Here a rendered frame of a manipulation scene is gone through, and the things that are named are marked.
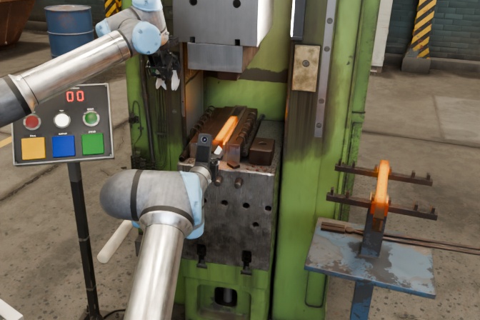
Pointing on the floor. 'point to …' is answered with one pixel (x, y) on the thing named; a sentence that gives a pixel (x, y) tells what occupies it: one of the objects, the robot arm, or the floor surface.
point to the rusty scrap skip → (13, 16)
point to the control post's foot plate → (102, 315)
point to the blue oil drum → (68, 28)
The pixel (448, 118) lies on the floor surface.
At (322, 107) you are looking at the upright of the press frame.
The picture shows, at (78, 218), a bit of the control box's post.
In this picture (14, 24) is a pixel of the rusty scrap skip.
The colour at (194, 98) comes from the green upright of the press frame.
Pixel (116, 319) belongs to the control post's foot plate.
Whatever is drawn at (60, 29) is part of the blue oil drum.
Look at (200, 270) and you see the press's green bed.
